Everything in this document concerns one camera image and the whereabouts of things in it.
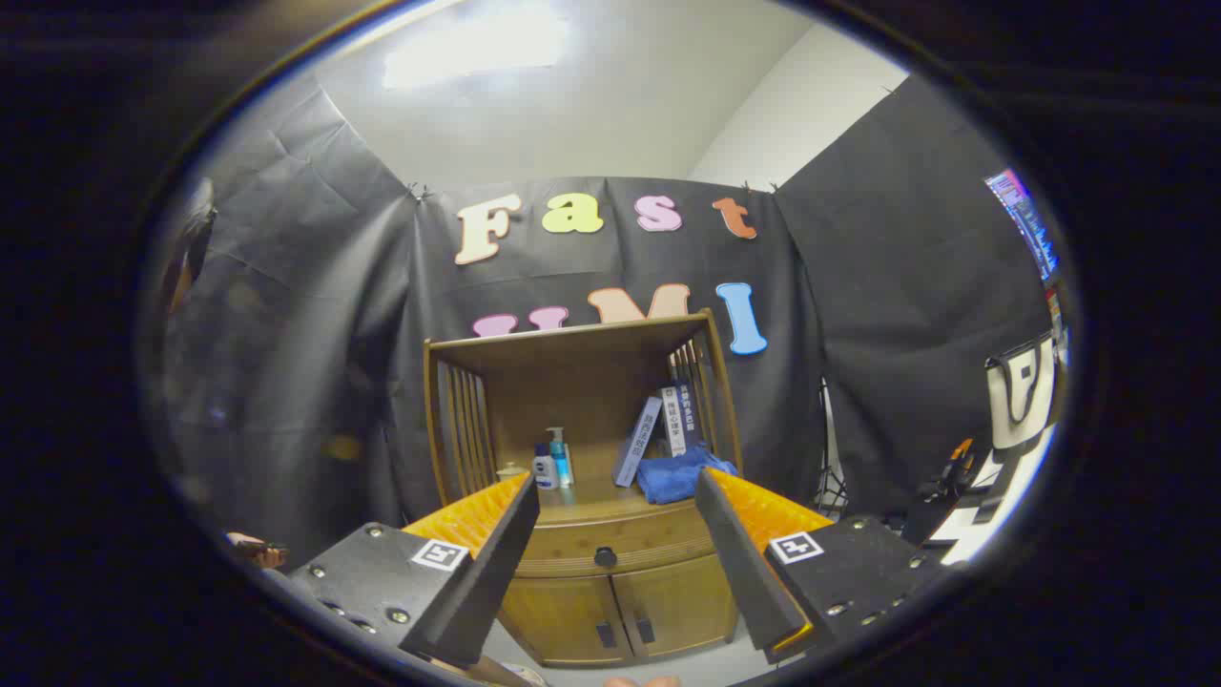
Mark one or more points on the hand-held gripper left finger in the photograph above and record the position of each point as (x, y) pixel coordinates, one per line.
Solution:
(496, 563)

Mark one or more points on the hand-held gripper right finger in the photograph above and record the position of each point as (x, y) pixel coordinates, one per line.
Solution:
(739, 563)

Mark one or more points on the wooden drawer with black knob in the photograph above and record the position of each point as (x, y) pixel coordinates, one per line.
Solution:
(658, 539)

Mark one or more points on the wooden cabinet door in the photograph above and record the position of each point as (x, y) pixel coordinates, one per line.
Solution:
(677, 601)
(563, 615)

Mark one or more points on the wooden countertop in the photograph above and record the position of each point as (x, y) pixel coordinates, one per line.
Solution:
(596, 498)

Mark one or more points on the wooden cabinet with shelf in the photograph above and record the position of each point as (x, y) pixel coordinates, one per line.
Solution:
(572, 382)

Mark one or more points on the beige lidded teacup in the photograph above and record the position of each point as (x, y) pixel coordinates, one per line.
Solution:
(510, 470)

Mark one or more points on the white lotion bottle blue cap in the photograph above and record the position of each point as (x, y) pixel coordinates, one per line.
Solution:
(545, 469)

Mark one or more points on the blue folded towel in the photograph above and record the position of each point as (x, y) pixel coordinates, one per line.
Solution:
(677, 477)

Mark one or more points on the blue pump bottle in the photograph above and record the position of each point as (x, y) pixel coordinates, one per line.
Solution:
(561, 463)

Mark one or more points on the white metal stand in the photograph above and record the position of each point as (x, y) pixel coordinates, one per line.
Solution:
(828, 448)

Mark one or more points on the grey book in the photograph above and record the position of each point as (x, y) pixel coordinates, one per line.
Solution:
(637, 444)

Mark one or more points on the white-spined book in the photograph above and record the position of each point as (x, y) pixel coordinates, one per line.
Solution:
(673, 420)

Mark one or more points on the dark blue book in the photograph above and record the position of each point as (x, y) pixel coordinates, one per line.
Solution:
(691, 410)

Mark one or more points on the orange and black tool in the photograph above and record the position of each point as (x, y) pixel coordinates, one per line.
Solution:
(957, 468)

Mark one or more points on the white tote bag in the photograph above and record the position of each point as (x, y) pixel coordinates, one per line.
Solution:
(1002, 420)

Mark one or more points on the computer monitor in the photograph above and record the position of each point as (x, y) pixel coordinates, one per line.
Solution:
(1025, 224)

